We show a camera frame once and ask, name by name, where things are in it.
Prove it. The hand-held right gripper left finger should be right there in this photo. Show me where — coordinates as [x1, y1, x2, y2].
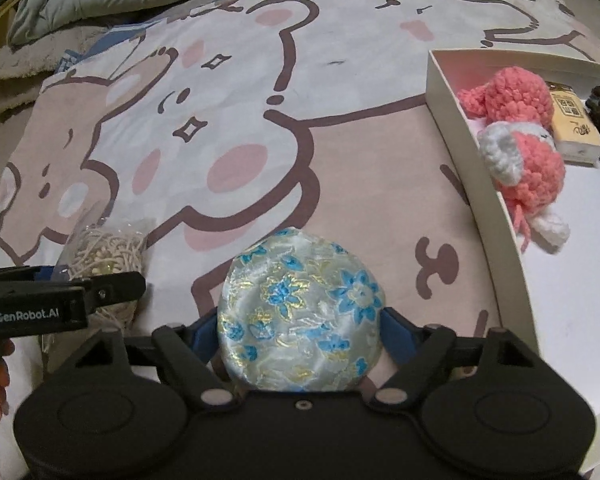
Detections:
[65, 309, 237, 409]

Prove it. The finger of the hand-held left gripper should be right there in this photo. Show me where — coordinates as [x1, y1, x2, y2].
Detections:
[81, 272, 147, 312]
[0, 266, 57, 287]

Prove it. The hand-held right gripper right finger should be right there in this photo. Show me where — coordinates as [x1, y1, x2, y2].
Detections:
[374, 306, 542, 407]

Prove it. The clear bag of rubber bands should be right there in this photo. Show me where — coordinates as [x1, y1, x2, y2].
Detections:
[49, 224, 149, 333]

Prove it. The floral satin pouch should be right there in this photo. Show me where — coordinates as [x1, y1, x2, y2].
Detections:
[215, 227, 386, 394]

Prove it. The white cardboard box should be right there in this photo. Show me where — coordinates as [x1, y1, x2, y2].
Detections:
[425, 48, 600, 479]

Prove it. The cartoon printed blanket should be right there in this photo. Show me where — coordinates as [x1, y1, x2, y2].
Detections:
[0, 0, 600, 411]

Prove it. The grey fluffy blanket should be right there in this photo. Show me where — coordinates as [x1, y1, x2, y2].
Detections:
[0, 22, 108, 122]

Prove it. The pink crochet toy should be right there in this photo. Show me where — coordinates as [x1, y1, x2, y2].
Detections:
[455, 66, 572, 254]

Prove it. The small yellow box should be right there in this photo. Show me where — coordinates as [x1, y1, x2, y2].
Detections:
[547, 82, 600, 167]

